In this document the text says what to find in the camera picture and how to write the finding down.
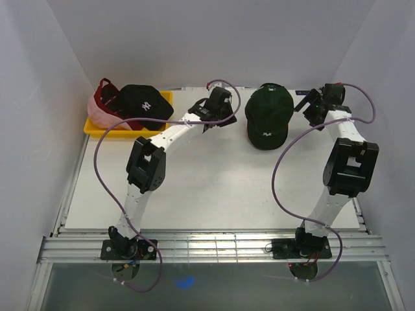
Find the dark green NY cap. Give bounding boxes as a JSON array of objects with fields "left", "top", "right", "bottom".
[{"left": 244, "top": 83, "right": 294, "bottom": 151}]

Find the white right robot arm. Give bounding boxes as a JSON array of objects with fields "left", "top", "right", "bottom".
[{"left": 292, "top": 83, "right": 379, "bottom": 257}]

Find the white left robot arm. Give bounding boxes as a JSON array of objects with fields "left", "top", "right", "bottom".
[{"left": 108, "top": 86, "right": 237, "bottom": 259}]

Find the black NY cap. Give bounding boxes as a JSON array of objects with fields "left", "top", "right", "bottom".
[{"left": 115, "top": 84, "right": 174, "bottom": 120}]

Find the red cap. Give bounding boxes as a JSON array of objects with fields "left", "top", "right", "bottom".
[{"left": 93, "top": 77, "right": 145, "bottom": 131}]

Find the pink cap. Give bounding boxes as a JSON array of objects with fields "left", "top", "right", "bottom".
[{"left": 87, "top": 97, "right": 128, "bottom": 129}]

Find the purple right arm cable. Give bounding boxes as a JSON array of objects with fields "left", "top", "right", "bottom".
[{"left": 271, "top": 83, "right": 377, "bottom": 282}]

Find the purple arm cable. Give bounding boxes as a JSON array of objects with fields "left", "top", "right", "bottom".
[
  {"left": 271, "top": 83, "right": 377, "bottom": 282},
  {"left": 93, "top": 79, "right": 243, "bottom": 294}
]

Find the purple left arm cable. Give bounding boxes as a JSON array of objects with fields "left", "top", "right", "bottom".
[{"left": 93, "top": 79, "right": 243, "bottom": 294}]

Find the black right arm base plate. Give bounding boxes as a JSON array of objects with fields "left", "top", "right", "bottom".
[{"left": 271, "top": 238, "right": 332, "bottom": 259}]

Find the aluminium frame rail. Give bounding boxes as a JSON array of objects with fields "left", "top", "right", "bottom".
[{"left": 25, "top": 231, "right": 406, "bottom": 311}]

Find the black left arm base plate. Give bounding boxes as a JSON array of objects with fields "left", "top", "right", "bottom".
[{"left": 100, "top": 240, "right": 158, "bottom": 260}]

